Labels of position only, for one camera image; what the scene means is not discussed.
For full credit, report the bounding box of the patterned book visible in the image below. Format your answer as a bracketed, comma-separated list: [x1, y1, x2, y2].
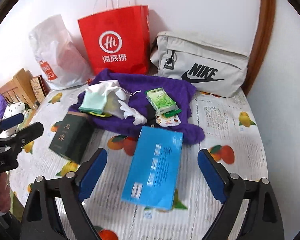
[30, 75, 50, 104]

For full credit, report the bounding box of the green tissue packet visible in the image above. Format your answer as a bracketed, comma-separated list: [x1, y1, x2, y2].
[145, 87, 178, 114]

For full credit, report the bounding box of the brown wooden door frame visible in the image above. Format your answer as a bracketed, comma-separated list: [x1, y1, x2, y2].
[241, 0, 276, 96]

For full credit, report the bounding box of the yellow mesh pouch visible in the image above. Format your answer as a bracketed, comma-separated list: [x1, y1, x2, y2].
[87, 112, 112, 118]

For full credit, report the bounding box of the fruit print tablecloth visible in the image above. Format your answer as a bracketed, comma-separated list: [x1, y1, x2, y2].
[10, 87, 268, 239]

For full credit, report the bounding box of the fruit print snack packet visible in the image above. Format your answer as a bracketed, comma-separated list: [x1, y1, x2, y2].
[156, 114, 181, 127]

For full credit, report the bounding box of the red Haidilao paper bag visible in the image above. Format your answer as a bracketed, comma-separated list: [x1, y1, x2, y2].
[78, 3, 150, 74]

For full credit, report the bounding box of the dark green tea tin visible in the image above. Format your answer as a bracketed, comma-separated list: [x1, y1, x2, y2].
[49, 111, 94, 164]

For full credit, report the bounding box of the white tissue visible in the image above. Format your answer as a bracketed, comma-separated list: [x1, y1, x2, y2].
[119, 100, 147, 126]

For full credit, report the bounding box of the white dotted pillow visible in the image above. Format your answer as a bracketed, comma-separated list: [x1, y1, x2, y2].
[2, 102, 25, 136]

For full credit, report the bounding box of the white Miniso plastic bag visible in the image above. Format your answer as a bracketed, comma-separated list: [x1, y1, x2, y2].
[29, 15, 93, 90]

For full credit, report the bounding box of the person's left hand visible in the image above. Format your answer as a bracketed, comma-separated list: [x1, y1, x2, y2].
[0, 172, 11, 213]

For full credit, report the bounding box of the blue tissue pack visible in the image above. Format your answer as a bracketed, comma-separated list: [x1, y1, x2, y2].
[121, 126, 183, 210]

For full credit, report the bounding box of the purple towel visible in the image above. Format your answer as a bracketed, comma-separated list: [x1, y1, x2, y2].
[68, 68, 206, 145]

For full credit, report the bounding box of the mint green cloth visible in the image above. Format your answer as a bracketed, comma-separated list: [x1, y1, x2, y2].
[78, 89, 107, 114]

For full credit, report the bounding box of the grey Nike pouch bag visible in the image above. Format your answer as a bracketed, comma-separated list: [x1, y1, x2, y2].
[151, 31, 249, 98]

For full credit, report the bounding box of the wooden headboard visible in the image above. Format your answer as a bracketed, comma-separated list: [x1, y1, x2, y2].
[0, 68, 37, 109]

